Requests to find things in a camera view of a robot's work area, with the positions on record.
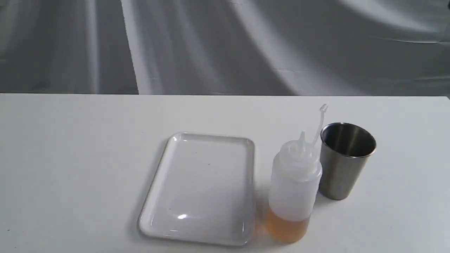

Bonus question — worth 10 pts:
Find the translucent squeeze bottle amber liquid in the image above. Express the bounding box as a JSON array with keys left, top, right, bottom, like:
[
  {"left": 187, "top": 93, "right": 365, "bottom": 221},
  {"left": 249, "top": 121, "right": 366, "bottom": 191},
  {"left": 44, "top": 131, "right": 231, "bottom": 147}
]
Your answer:
[{"left": 264, "top": 104, "right": 328, "bottom": 244}]

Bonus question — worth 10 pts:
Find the grey fabric backdrop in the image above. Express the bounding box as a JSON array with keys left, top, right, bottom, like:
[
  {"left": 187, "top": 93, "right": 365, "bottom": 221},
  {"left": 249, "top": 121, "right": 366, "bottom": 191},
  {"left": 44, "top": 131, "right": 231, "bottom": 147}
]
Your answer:
[{"left": 0, "top": 0, "right": 449, "bottom": 97}]

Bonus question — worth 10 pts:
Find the stainless steel cup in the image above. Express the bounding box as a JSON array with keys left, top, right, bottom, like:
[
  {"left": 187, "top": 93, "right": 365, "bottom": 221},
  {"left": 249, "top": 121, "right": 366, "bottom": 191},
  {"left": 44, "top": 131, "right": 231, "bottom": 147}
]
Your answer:
[{"left": 319, "top": 122, "right": 377, "bottom": 200}]

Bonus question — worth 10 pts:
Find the white plastic tray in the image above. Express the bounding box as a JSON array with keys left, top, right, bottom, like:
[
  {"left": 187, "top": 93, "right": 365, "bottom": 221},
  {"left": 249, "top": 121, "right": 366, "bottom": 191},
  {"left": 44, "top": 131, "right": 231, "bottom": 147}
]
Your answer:
[{"left": 138, "top": 132, "right": 256, "bottom": 247}]

